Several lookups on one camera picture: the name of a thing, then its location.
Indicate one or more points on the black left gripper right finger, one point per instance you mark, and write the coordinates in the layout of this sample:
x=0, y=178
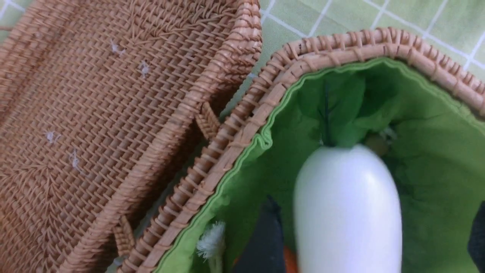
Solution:
x=476, y=241

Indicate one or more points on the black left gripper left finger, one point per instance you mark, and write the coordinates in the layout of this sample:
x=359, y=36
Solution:
x=264, y=252

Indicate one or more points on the orange toy pumpkin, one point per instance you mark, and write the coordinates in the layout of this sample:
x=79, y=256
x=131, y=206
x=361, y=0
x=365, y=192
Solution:
x=290, y=265

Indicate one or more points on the white toy radish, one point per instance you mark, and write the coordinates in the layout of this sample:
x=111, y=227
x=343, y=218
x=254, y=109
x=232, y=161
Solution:
x=346, y=208

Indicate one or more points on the woven rattan basket green lining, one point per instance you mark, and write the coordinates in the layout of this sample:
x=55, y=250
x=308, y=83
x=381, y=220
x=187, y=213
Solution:
x=387, y=88

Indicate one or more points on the woven rattan basket lid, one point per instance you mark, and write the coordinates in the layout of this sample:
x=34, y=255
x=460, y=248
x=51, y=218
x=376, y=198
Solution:
x=102, y=101

